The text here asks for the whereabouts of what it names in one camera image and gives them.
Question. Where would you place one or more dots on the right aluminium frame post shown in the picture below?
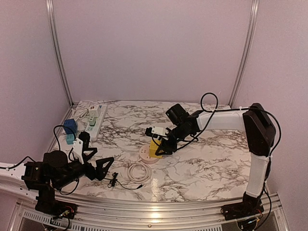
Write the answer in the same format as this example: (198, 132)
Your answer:
(252, 23)

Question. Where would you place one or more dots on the white cube socket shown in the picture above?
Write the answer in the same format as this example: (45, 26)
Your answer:
(94, 110)

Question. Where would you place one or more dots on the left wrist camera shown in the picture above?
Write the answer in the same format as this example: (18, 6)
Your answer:
(81, 146)

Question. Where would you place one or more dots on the pink round power strip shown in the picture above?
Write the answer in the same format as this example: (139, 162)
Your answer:
(144, 162)

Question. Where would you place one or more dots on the teal power strip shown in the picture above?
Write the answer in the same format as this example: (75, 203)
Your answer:
(70, 138)

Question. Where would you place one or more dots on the left aluminium frame post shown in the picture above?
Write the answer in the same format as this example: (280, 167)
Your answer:
(57, 51)

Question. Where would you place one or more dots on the blue cube socket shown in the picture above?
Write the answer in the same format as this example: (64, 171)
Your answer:
(70, 126)

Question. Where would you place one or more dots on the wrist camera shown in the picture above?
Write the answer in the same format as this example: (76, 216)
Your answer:
(81, 146)
(156, 131)

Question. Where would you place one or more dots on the yellow cube socket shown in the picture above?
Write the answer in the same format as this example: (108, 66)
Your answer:
(153, 148)

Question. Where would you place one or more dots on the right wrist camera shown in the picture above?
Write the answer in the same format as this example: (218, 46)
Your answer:
(156, 131)

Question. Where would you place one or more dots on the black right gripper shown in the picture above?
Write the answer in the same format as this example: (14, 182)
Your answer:
(166, 148)

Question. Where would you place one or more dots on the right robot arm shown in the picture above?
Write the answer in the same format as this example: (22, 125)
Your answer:
(216, 167)

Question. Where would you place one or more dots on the long white power strip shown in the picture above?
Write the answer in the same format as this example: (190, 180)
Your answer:
(94, 131)

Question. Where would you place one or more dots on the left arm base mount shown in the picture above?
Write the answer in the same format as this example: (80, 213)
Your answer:
(47, 204)

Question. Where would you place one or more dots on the black power adapter with cable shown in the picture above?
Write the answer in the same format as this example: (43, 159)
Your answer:
(114, 182)

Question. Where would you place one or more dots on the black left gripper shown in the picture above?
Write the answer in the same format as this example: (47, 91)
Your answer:
(99, 173)

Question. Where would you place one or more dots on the aluminium frame post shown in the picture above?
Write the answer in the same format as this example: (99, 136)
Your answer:
(57, 51)
(252, 23)

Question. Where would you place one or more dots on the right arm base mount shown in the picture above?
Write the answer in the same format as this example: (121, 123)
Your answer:
(247, 207)

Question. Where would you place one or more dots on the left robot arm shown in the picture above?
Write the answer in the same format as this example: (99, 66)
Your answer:
(55, 171)

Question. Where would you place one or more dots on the front aluminium rail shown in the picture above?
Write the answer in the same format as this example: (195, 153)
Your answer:
(100, 214)

